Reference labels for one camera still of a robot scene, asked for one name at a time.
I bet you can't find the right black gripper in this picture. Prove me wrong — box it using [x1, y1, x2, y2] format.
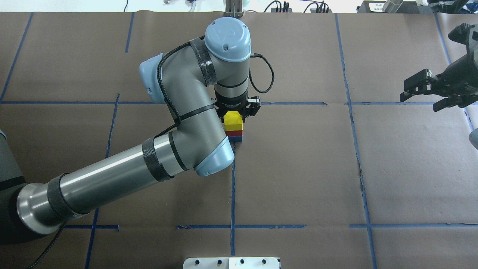
[400, 52, 478, 112]

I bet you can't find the aluminium frame post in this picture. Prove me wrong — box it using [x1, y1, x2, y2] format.
[224, 0, 244, 18]

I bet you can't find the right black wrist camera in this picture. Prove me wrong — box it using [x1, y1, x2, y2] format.
[447, 23, 478, 54]

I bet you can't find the red cube block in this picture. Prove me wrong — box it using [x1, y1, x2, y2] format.
[226, 130, 243, 137]

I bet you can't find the yellow cube block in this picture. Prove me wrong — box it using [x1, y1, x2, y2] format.
[224, 111, 243, 132]

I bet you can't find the white mast base bracket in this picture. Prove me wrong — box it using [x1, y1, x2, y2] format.
[182, 257, 281, 269]

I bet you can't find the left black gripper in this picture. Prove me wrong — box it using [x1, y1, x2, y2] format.
[214, 93, 261, 123]

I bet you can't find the black power strip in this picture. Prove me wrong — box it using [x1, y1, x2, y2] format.
[263, 0, 332, 13]

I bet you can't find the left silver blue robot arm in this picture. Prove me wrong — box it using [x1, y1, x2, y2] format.
[1, 17, 261, 245]

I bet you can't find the blue cube block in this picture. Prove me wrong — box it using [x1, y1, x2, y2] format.
[228, 136, 243, 143]

